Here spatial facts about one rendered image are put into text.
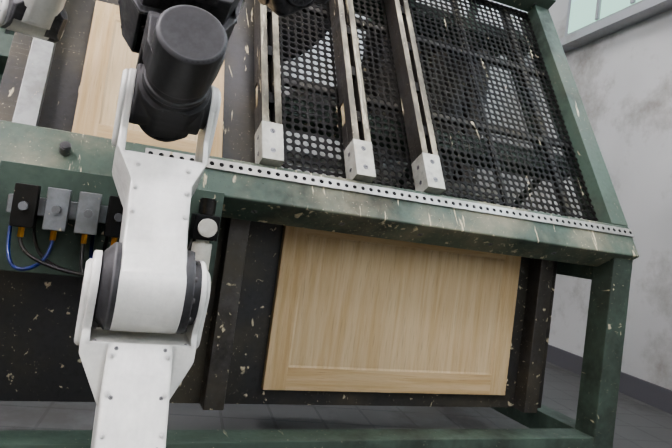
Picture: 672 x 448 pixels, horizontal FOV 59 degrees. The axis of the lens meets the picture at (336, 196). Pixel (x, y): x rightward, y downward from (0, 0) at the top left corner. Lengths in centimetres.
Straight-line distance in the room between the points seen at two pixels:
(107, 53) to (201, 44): 81
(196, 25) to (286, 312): 108
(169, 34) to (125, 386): 55
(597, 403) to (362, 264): 93
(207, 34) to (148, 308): 44
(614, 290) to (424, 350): 68
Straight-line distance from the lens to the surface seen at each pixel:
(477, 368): 224
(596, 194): 237
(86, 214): 137
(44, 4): 145
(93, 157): 153
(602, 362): 229
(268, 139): 165
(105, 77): 173
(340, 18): 210
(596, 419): 232
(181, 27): 100
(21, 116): 160
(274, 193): 159
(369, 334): 199
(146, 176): 109
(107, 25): 185
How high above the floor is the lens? 76
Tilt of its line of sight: 3 degrees up
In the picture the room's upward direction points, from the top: 8 degrees clockwise
